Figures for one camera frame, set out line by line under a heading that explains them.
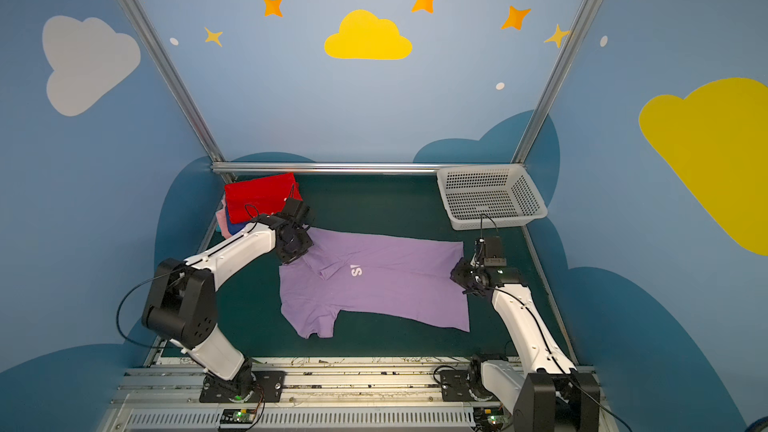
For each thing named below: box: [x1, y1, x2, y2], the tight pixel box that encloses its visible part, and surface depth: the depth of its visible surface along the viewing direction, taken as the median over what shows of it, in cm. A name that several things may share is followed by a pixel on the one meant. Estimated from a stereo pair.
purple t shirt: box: [279, 228, 470, 339], surface depth 93 cm
